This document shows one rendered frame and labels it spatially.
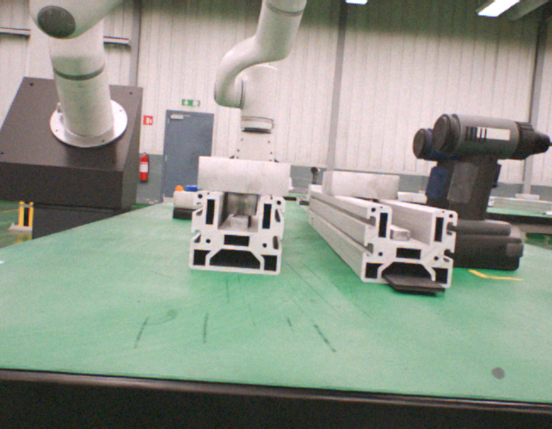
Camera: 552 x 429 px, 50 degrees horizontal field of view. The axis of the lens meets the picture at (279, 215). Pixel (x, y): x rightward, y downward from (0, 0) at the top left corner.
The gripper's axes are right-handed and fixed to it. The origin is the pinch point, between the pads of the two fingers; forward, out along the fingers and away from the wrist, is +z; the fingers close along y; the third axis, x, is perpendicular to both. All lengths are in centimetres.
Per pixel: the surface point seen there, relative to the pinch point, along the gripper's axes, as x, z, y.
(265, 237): 85, 2, -3
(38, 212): 4, 9, 51
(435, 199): 43, -3, -34
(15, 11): -1085, -296, 524
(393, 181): 53, -5, -24
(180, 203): 20.6, 3.1, 14.9
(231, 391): 119, 7, -2
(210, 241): 85, 3, 3
